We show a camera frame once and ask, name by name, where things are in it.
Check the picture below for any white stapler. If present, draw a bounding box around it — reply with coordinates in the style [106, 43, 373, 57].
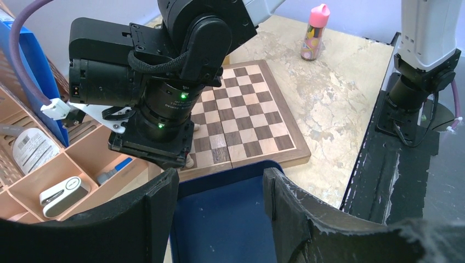
[39, 176, 91, 219]

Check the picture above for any pink capped small bottle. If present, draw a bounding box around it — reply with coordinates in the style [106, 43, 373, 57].
[300, 3, 331, 61]

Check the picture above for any wooden chess board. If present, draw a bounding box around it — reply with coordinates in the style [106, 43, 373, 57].
[178, 60, 311, 181]

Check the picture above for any dark blue tray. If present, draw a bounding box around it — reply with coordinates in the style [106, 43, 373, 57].
[169, 160, 282, 262]

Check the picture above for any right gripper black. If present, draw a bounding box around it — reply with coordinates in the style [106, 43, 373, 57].
[107, 111, 194, 170]

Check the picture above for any light chess piece fourteenth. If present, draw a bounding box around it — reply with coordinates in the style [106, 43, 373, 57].
[185, 154, 195, 168]

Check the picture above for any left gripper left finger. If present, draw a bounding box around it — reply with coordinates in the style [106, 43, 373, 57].
[1, 168, 179, 262]

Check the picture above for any white labelled tube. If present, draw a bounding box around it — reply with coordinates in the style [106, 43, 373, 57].
[1, 124, 60, 175]

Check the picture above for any pink plastic desk organizer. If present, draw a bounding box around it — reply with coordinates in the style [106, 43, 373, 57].
[0, 47, 162, 222]

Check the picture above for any blue folder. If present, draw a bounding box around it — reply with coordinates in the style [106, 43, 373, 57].
[1, 10, 69, 147]

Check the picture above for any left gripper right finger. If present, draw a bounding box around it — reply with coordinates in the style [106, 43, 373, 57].
[263, 168, 464, 262]

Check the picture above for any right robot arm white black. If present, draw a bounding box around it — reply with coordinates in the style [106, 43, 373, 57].
[69, 1, 462, 169]

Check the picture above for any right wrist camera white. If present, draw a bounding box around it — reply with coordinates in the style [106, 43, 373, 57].
[41, 98, 135, 134]

